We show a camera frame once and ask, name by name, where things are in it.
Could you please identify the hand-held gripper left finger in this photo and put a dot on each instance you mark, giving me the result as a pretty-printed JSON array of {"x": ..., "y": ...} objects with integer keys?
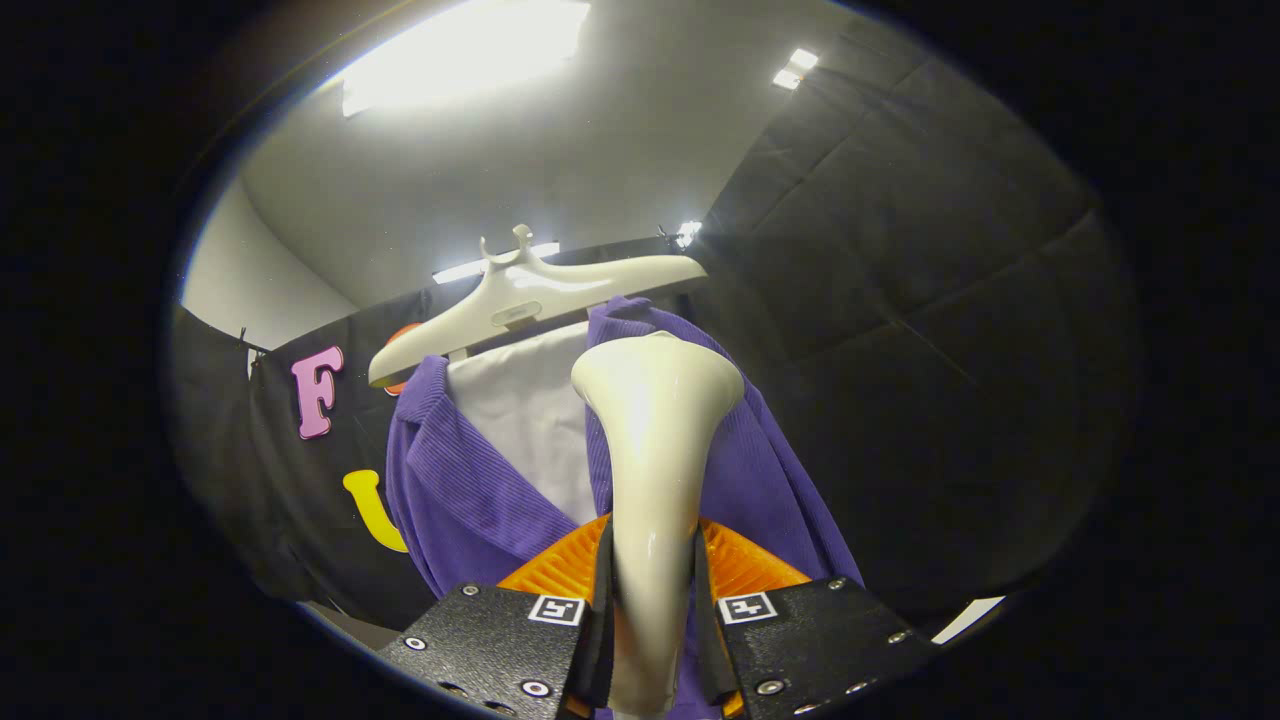
[{"x": 500, "y": 650}]

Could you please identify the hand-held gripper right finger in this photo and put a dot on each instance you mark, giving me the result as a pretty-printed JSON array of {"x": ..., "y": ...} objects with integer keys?
[{"x": 810, "y": 645}]

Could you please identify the large ceiling light panel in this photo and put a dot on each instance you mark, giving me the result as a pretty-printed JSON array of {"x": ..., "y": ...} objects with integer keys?
[{"x": 465, "y": 50}]

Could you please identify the small ceiling light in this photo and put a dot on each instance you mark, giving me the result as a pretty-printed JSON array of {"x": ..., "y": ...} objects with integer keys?
[{"x": 689, "y": 233}]

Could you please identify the black backdrop cloth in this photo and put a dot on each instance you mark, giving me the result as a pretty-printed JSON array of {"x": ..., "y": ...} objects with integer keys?
[{"x": 920, "y": 350}]

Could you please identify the cream garment steamer head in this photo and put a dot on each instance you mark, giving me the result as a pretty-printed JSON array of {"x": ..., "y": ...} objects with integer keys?
[{"x": 655, "y": 470}]

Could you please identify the cream steamer hanger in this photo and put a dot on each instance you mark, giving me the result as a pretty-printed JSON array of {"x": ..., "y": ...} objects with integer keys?
[{"x": 520, "y": 295}]

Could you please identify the double ceiling light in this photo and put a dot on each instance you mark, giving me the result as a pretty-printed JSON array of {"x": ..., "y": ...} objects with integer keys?
[{"x": 795, "y": 68}]

